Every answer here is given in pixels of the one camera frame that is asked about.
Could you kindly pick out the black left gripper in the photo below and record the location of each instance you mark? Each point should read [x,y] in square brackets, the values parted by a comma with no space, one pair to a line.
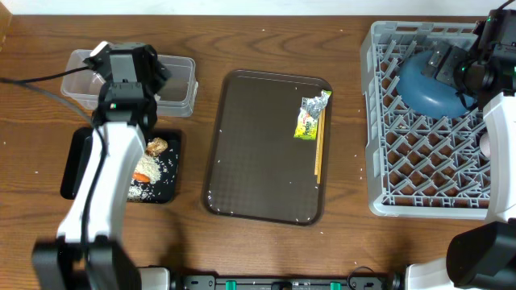
[109,97]

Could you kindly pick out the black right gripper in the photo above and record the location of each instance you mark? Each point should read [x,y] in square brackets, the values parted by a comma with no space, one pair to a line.
[454,57]

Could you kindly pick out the large dark blue bowl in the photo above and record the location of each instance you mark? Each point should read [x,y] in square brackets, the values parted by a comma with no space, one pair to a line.
[428,86]

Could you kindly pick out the brown food scrap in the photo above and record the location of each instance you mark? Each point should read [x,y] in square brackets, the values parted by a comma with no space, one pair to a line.
[156,147]

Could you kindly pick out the pile of white rice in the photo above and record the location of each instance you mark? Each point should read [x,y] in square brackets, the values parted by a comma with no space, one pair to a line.
[163,172]

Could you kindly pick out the orange carrot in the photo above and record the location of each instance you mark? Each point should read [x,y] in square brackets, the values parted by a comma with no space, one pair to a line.
[141,177]

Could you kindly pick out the silver green snack wrapper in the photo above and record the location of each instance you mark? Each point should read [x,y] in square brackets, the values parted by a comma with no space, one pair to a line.
[309,114]

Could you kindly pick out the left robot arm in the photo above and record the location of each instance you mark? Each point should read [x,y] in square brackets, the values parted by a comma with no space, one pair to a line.
[87,252]

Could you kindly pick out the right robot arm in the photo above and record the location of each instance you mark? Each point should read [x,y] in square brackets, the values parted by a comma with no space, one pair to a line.
[482,258]

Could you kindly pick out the black waste tray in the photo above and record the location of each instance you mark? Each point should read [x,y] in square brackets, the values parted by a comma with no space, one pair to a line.
[79,154]

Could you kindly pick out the grey plastic dishwasher rack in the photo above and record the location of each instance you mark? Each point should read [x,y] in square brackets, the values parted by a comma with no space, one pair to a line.
[416,166]

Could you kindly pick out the clear plastic bin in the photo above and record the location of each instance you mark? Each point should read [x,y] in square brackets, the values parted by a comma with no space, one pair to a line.
[175,99]

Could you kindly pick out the dark brown serving tray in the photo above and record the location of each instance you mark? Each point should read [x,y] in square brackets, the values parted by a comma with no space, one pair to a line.
[257,169]

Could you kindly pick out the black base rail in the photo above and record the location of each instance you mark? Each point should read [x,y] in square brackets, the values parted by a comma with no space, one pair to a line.
[360,279]

